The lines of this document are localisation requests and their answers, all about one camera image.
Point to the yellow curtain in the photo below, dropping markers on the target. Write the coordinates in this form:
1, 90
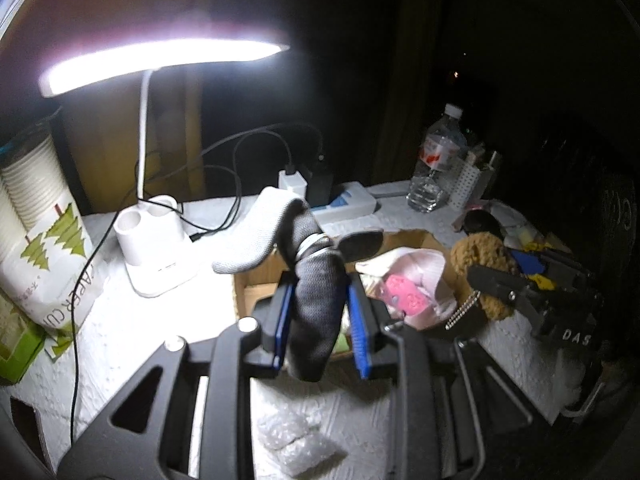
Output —
125, 160

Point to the white perforated container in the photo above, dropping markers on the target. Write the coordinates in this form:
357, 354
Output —
470, 180

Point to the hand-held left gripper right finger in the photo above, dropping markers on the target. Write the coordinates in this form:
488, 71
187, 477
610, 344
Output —
358, 332

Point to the green paper cup pack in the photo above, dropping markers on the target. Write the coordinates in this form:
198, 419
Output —
15, 350

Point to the white textured tablecloth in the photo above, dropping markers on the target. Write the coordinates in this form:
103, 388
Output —
150, 320

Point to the clear water bottle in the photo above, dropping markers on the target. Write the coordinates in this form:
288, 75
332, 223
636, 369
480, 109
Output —
435, 170

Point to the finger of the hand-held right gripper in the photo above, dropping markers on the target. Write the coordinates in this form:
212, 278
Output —
500, 287
527, 261

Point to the white charger plug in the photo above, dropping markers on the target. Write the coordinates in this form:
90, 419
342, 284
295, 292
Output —
292, 182

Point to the grey sock pair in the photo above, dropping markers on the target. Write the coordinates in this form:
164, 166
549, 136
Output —
315, 305

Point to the white tissue wad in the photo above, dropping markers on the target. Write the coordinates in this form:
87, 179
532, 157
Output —
425, 265

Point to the brown sponge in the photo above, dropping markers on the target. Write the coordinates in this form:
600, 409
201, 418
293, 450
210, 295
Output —
480, 255

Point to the white blue flat box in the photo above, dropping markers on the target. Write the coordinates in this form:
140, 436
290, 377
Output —
350, 205

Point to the black power adapter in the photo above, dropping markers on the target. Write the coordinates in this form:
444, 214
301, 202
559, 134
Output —
320, 187

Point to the clear bubble wrap bag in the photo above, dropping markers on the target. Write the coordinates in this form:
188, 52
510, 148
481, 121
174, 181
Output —
295, 442

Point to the yellow packet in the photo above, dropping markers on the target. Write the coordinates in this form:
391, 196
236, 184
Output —
542, 280

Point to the tree print paper cup pack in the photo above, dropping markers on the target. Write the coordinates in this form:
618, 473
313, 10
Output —
45, 260

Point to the black round object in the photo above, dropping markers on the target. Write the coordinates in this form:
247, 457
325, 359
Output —
480, 221

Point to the cardboard box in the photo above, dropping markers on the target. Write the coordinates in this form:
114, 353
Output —
250, 300

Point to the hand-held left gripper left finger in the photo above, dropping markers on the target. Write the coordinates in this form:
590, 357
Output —
283, 322

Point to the pink soft packet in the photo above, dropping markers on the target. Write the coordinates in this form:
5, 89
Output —
405, 297

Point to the white desk lamp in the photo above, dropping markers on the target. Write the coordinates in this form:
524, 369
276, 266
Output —
155, 260

